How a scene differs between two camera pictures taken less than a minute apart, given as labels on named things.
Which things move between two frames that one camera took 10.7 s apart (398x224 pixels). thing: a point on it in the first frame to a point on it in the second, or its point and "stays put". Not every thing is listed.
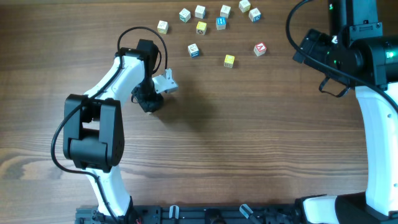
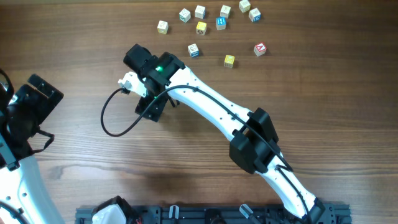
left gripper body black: x=143 y=94 to x=33 y=106
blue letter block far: x=254 y=15 stays put
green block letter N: x=225 y=10 stays put
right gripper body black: x=319 y=45 to x=145 y=102
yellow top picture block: x=201 y=28 stays put
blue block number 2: x=193 y=50 stays put
